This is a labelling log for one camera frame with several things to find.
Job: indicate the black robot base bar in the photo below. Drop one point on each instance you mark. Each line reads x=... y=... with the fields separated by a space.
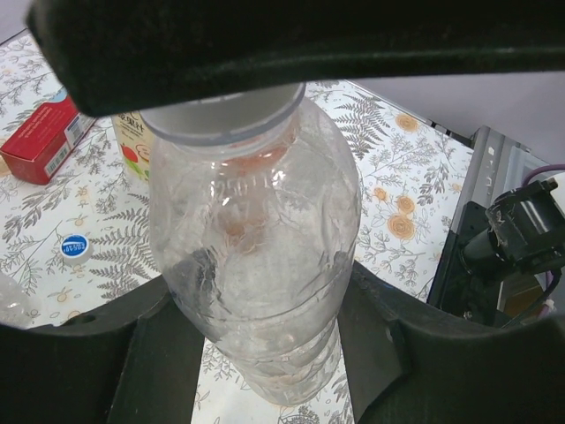
x=495 y=247

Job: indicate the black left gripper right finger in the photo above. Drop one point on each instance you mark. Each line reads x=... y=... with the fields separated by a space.
x=408 y=362

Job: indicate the white cap of bottle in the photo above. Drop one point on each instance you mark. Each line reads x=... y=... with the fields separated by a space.
x=224 y=120

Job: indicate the white blue-print bottle cap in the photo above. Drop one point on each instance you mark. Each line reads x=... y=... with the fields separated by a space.
x=76 y=249

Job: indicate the clear plastic bottle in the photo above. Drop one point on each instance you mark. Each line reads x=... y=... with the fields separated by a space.
x=135 y=141

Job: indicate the small clear water bottle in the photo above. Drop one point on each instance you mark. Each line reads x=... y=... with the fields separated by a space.
x=15 y=305

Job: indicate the aluminium table edge rail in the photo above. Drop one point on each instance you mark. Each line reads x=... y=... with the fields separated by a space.
x=498 y=164

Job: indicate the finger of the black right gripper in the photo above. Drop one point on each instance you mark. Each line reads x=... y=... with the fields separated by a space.
x=118 y=56

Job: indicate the red toothpaste box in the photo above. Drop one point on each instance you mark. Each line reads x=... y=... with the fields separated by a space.
x=41 y=145

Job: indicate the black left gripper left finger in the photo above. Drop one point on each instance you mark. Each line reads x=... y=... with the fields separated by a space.
x=135 y=359

